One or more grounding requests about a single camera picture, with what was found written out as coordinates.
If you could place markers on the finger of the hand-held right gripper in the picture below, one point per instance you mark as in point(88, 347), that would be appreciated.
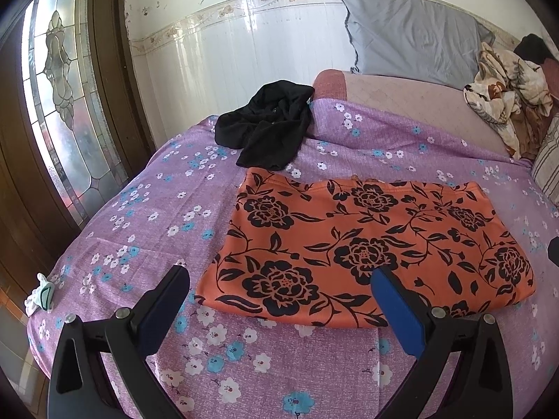
point(554, 251)

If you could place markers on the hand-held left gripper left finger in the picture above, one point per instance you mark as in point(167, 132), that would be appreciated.
point(168, 305)

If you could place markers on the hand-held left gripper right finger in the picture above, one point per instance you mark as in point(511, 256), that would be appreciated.
point(398, 312)

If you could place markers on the orange black floral garment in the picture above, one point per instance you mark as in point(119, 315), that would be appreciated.
point(340, 244)

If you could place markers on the purple floral bed sheet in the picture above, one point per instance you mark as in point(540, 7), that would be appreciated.
point(166, 244)

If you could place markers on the striped floral pillow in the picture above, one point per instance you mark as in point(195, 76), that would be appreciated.
point(549, 166)

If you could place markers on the white green sock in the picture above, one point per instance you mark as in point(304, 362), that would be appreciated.
point(41, 294)

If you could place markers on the open wooden glazed door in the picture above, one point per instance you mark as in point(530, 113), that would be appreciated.
point(17, 279)

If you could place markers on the cream brown floral cloth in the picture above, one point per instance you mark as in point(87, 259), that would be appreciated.
point(502, 91)

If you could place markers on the black cloth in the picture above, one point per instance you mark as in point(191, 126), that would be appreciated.
point(533, 48)

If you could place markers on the pink beige blanket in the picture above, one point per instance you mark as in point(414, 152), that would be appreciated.
point(401, 96)

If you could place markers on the stained glass wooden door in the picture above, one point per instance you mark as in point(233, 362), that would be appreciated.
point(74, 109)

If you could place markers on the grey pillow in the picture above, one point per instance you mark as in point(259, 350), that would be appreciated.
point(415, 30)

